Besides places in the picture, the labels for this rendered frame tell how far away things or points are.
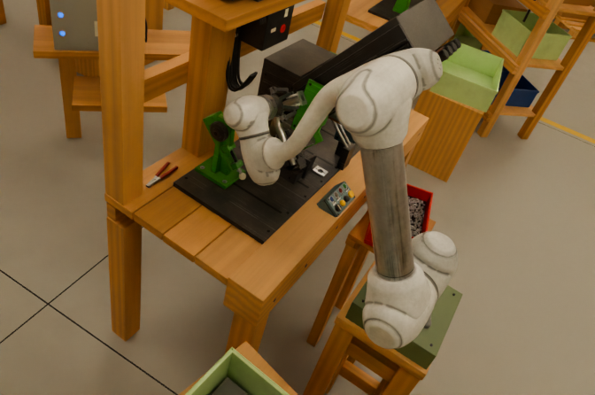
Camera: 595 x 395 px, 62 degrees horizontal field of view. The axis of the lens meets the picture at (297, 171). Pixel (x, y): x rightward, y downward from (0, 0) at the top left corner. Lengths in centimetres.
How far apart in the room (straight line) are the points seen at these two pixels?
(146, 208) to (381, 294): 89
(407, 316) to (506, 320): 188
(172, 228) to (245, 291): 35
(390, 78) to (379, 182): 25
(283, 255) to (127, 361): 105
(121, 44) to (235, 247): 74
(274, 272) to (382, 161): 65
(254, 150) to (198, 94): 42
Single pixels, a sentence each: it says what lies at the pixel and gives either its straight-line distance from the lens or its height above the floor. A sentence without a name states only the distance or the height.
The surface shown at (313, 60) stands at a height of 124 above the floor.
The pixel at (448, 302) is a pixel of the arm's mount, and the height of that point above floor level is 93.
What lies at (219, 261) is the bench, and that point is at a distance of 168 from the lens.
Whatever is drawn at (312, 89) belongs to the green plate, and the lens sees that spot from 190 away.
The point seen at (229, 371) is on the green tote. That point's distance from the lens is 149.
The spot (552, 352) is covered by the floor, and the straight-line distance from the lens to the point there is 325.
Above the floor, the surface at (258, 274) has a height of 90.
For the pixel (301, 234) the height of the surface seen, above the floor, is 90.
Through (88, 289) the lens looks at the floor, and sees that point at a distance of 271.
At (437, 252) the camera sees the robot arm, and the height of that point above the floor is 120.
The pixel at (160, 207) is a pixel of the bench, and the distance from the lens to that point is 183.
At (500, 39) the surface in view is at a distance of 464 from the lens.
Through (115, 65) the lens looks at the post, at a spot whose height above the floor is 142.
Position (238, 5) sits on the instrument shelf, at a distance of 168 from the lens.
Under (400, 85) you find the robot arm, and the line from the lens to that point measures 111.
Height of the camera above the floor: 218
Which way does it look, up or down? 39 degrees down
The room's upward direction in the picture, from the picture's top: 15 degrees clockwise
